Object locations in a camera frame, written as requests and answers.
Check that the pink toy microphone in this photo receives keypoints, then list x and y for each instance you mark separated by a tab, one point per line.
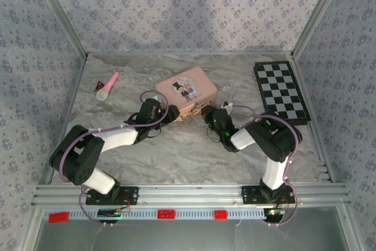
109	83

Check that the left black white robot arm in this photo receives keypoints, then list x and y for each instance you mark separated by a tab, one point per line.
79	160

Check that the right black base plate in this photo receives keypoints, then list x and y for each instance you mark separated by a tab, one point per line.
249	195

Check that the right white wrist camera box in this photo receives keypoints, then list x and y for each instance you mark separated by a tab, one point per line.
227	106

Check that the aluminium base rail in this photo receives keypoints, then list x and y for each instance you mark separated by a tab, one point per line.
188	195

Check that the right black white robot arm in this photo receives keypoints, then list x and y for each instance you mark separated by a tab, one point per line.
276	139

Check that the green circuit board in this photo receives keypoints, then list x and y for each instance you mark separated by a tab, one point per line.
110	213
274	213

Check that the aluminium side rail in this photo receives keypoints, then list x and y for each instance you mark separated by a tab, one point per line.
73	92
305	92

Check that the grey metal sheet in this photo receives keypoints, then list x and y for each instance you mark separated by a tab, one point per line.
188	236

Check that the wide red toy brick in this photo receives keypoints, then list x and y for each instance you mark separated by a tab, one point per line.
166	214
58	217

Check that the right green circuit board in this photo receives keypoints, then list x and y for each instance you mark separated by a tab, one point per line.
274	213

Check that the small red triangle piece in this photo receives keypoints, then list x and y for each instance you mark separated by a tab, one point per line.
98	86

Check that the pink tin box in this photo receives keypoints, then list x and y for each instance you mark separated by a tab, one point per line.
188	89

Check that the aluminium corner post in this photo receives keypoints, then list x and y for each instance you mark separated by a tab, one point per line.
317	13
62	13

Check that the small red toy brick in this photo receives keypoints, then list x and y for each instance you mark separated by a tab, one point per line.
220	215

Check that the black grey chessboard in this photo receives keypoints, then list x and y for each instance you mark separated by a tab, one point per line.
279	92

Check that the left green circuit board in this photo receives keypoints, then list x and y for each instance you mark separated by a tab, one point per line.
110	213

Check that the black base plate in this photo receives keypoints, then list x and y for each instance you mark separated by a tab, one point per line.
129	196
249	195

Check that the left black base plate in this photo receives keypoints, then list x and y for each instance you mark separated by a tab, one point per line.
129	196

